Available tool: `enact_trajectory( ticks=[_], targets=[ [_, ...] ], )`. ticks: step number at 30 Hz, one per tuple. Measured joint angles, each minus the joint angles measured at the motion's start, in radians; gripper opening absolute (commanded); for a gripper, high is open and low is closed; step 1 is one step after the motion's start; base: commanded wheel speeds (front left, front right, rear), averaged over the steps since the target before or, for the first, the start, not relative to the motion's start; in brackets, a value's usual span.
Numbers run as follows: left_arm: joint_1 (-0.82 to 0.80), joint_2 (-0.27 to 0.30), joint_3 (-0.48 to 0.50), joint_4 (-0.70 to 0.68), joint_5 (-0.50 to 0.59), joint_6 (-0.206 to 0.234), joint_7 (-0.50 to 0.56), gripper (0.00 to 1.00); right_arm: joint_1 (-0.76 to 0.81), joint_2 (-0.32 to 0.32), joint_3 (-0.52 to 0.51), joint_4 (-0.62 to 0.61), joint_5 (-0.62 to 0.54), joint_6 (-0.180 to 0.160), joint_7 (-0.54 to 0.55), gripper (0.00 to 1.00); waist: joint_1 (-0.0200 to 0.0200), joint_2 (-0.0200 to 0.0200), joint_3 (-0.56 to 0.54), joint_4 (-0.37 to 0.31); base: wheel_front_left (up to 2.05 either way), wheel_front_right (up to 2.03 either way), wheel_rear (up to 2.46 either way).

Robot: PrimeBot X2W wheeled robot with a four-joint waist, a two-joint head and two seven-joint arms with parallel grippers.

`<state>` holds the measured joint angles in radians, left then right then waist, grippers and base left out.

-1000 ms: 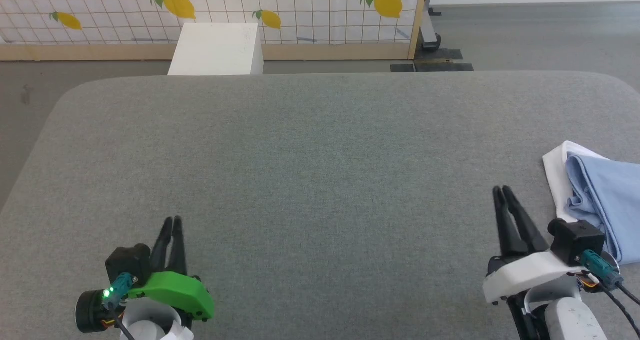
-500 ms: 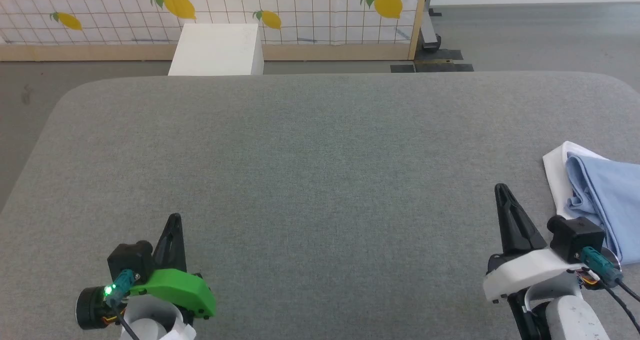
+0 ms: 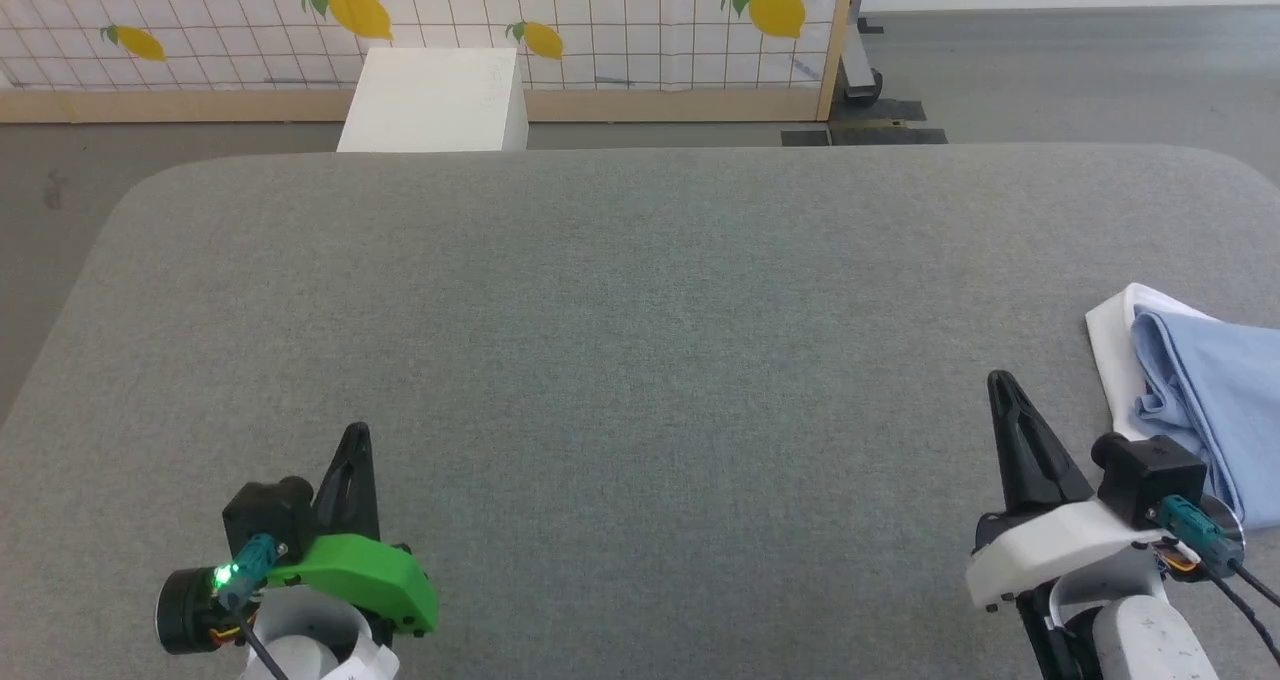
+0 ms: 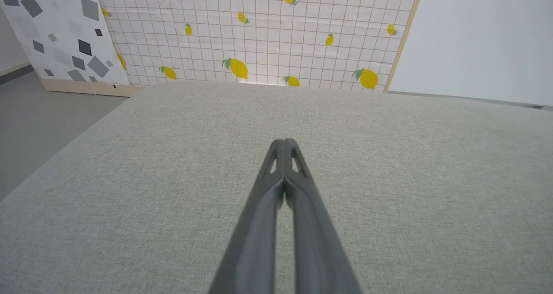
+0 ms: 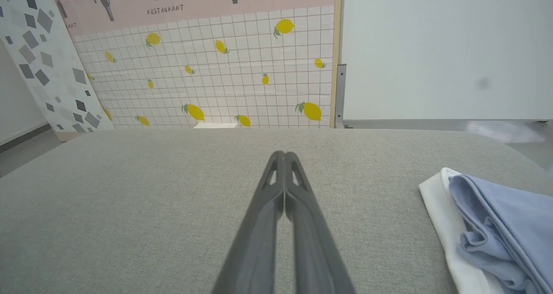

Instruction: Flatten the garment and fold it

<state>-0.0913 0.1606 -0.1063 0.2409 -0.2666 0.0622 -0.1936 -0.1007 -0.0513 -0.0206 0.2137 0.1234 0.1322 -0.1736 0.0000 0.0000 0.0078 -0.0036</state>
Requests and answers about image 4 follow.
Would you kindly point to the grey geometric print panel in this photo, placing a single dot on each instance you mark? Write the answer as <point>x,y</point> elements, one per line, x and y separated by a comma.
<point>65,39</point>

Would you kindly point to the grey fabric sofa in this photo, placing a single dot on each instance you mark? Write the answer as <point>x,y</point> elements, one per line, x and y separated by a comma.
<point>410,177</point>

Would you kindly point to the lemon print partition panel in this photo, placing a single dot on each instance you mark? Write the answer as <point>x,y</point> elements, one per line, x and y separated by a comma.
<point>268,47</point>

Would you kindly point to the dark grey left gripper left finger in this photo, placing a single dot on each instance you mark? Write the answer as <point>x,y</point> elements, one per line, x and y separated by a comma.
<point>255,250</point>

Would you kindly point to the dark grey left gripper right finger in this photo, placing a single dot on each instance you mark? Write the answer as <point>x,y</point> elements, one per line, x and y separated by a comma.
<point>315,250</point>

